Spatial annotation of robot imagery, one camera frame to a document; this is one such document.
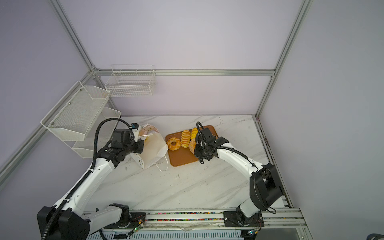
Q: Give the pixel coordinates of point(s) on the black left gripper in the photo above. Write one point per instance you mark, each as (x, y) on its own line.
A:
(139, 144)

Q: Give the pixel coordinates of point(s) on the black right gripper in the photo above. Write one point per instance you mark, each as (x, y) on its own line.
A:
(197, 153)

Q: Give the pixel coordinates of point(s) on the cartoon animal paper gift bag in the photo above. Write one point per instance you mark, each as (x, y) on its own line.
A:
(155, 148)

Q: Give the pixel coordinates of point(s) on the tan oval fake bread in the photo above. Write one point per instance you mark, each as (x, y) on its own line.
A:
(192, 146)

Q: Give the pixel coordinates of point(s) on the orange ring doughnut fake bread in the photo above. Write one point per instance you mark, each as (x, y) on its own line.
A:
(173, 143)

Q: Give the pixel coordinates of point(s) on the yellow ridged fake bread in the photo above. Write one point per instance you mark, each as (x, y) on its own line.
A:
(185, 138)

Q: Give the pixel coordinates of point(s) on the yellow oblong fake bread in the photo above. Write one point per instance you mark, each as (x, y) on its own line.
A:
(194, 133)

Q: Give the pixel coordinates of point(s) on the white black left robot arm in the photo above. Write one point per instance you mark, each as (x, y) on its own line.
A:
(65, 219)

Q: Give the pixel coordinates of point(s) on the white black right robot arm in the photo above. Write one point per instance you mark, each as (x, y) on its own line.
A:
(265, 184)

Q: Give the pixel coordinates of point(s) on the brown rectangular tray mat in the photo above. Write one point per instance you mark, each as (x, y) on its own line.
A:
(184, 156)

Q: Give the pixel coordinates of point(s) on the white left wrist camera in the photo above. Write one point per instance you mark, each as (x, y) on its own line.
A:
(135, 128)

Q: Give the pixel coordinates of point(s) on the white wire wall basket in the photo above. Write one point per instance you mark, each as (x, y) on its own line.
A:
(131, 81)

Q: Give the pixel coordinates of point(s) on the white mesh wall shelf upper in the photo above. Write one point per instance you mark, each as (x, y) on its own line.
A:
(72, 117)

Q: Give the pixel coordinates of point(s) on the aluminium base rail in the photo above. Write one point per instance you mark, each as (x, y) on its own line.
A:
(205, 225)

